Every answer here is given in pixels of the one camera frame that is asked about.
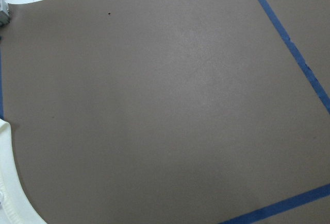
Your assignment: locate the cream long-sleeve cat shirt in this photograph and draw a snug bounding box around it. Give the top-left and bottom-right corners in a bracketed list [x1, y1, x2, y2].
[1, 120, 45, 223]

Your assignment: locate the aluminium frame post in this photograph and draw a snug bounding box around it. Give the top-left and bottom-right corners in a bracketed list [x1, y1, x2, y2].
[0, 0, 10, 26]

